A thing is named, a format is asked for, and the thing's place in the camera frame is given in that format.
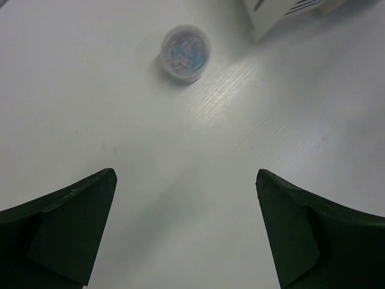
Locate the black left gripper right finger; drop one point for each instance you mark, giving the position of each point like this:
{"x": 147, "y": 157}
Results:
{"x": 317, "y": 243}

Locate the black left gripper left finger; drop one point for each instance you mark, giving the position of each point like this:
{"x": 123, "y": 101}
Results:
{"x": 53, "y": 241}

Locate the clear jar of paperclips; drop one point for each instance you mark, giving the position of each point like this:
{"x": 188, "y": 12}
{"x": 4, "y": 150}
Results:
{"x": 185, "y": 52}

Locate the white slotted organizer container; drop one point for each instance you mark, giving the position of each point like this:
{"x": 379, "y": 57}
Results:
{"x": 275, "y": 17}

